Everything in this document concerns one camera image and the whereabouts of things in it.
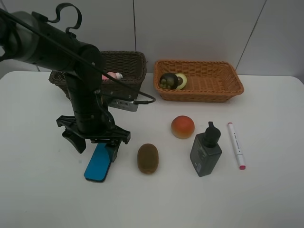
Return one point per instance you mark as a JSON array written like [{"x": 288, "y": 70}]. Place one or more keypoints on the brown kiwi fruit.
[{"x": 147, "y": 158}]

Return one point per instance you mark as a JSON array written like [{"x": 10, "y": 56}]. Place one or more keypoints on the black pump bottle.
[{"x": 206, "y": 151}]

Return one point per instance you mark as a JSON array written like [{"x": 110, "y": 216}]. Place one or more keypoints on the blue whiteboard eraser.
[{"x": 99, "y": 165}]

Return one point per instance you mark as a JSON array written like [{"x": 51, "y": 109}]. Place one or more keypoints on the white marker with pink caps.
[{"x": 236, "y": 147}]

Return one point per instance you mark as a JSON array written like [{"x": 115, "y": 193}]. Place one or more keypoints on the dark purple mangosteen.
[{"x": 168, "y": 81}]

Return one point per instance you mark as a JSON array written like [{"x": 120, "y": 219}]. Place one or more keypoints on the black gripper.
[{"x": 76, "y": 137}]

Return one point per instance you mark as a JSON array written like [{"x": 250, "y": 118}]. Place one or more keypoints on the orange peach fruit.
[{"x": 182, "y": 127}]

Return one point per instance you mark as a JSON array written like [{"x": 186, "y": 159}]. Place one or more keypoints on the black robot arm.
[{"x": 29, "y": 38}]

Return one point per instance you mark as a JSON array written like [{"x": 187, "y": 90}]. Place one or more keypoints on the halved avocado with pit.
[{"x": 182, "y": 81}]

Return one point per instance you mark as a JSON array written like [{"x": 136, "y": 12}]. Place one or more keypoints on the dark brown wicker basket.
[{"x": 132, "y": 66}]

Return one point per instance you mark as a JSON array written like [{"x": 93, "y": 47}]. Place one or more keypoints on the orange wicker basket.
[{"x": 207, "y": 81}]

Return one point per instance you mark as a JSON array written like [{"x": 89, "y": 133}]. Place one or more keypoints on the pink bottle with white cap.
[{"x": 116, "y": 75}]

